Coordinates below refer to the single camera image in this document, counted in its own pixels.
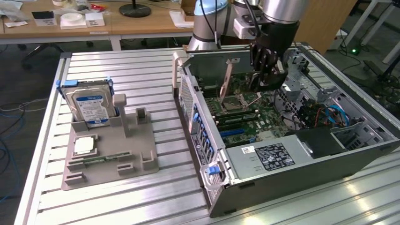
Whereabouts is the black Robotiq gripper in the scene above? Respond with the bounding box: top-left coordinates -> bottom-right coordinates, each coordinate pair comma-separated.
251,21 -> 300,71

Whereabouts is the graphics card with metal bracket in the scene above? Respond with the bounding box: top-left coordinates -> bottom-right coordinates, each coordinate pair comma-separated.
220,58 -> 290,98

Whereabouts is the wooden cabinet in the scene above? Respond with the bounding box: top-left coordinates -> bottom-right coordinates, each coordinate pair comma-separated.
294,0 -> 358,55

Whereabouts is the metal disk bay cage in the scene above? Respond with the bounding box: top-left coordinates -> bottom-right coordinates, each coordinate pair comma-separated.
274,53 -> 318,113

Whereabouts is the metal socket cover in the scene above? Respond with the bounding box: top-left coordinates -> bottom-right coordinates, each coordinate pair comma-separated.
239,91 -> 264,106

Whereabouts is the white paper stack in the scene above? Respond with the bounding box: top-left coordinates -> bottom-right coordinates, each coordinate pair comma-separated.
170,10 -> 195,29

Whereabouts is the brown cardboard box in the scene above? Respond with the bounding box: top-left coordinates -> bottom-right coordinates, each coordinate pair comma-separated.
180,0 -> 198,16

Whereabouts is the CPU socket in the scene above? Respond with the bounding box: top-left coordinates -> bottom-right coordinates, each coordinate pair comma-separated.
219,95 -> 248,113

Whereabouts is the green motherboard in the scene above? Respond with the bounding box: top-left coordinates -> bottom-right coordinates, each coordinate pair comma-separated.
200,72 -> 300,145

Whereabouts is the blue expansion slot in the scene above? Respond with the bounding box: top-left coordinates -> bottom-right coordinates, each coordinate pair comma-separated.
220,128 -> 246,139

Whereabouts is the wooden desk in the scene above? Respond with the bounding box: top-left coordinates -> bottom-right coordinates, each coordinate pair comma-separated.
0,0 -> 239,45

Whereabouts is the black round lamp base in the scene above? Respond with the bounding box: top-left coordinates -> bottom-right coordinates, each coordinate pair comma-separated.
119,0 -> 152,18

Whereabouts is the grey power supply unit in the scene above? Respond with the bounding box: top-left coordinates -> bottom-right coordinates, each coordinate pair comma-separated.
226,135 -> 315,181

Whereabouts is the plain white labelled box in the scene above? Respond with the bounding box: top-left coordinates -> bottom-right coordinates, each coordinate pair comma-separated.
84,12 -> 106,28

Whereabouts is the open grey PC case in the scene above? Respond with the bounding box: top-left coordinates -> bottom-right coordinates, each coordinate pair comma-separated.
171,42 -> 400,218

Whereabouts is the white box holding bowl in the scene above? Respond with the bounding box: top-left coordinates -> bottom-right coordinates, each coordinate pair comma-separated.
60,13 -> 87,30

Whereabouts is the hard disk with blue carrier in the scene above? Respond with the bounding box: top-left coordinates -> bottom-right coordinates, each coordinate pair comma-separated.
56,76 -> 122,129

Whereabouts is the white box with black top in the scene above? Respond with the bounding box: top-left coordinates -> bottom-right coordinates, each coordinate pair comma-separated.
31,11 -> 58,27

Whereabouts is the black office chair base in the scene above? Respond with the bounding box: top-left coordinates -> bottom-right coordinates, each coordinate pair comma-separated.
18,43 -> 66,70

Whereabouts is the green RAM stick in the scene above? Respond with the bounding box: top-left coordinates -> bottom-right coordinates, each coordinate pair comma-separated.
70,154 -> 131,166

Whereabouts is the silver CPU chip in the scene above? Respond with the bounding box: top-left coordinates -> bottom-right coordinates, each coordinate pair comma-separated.
74,137 -> 96,155

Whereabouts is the grey plastic parts rack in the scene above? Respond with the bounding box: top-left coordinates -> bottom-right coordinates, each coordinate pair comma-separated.
60,93 -> 160,192

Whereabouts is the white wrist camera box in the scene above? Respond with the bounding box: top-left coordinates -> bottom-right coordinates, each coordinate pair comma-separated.
234,15 -> 256,39

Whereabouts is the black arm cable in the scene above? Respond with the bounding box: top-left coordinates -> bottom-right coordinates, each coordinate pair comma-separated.
199,0 -> 220,49

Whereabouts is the white table frame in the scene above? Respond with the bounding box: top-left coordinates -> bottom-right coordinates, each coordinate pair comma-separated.
343,0 -> 400,64

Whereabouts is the blue disk wire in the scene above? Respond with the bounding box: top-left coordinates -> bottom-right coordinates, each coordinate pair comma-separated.
324,105 -> 351,128

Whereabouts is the white floor cable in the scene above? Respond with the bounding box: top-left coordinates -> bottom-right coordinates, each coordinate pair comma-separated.
0,98 -> 51,113

